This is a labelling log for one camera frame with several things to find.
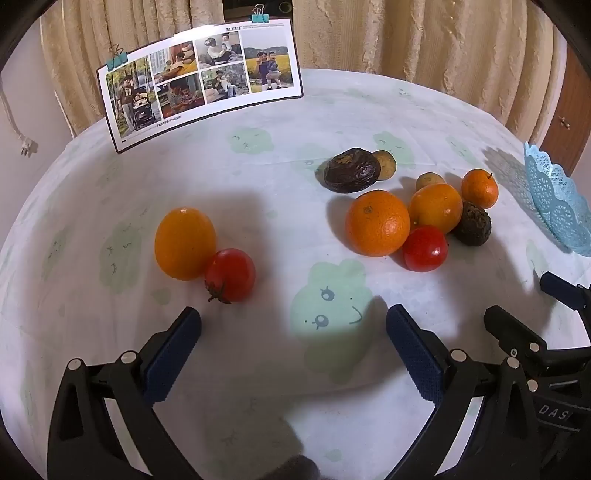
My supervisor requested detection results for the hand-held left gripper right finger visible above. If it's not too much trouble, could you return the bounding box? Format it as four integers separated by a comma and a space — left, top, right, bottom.
385, 305, 542, 480

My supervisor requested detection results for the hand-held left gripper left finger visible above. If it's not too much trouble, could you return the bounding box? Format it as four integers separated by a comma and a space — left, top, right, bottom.
46, 306, 202, 480

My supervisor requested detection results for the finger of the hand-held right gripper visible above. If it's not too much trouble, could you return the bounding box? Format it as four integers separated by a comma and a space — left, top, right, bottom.
539, 271, 591, 320
484, 305, 560, 366

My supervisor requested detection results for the light blue lattice basket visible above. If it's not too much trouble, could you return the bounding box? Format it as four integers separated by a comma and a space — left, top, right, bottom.
524, 141, 591, 257

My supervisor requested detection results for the red tomato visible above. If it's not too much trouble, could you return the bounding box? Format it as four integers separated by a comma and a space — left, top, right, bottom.
204, 248, 256, 304
402, 226, 449, 272

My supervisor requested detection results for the small dark wrinkled passion fruit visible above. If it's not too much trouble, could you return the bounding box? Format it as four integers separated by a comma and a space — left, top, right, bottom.
455, 202, 492, 245

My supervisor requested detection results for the oval yellow-orange citrus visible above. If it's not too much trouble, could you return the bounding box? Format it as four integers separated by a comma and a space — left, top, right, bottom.
154, 207, 218, 281

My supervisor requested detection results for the small tangerine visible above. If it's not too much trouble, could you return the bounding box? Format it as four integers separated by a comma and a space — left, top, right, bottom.
461, 169, 499, 209

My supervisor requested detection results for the large orange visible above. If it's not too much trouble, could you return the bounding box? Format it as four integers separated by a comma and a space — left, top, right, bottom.
345, 190, 411, 258

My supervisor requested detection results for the medium smooth orange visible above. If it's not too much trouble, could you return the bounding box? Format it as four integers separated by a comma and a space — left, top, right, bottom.
409, 183, 464, 234

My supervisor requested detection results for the small yellow round fruit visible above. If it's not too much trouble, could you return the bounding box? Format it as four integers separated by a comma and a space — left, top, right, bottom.
415, 172, 446, 192

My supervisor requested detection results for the small olive round fruit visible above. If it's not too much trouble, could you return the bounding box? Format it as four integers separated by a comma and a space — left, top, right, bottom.
372, 150, 398, 180

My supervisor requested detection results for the large dark brown avocado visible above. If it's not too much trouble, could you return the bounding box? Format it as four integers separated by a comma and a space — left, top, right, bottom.
322, 148, 382, 193

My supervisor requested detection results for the pale printed tablecloth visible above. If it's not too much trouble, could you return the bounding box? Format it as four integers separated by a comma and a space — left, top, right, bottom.
0, 68, 591, 480

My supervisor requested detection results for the wooden cabinet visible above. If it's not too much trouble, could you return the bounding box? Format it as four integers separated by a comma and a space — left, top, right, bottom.
539, 45, 586, 177

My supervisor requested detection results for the photo collage board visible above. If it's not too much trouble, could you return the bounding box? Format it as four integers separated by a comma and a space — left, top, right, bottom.
97, 18, 304, 154

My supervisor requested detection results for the beige curtain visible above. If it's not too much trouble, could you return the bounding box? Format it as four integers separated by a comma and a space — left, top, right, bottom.
41, 0, 227, 136
293, 0, 570, 145

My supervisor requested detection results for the white power cable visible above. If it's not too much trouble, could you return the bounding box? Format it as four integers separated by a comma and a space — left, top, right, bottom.
0, 74, 40, 158

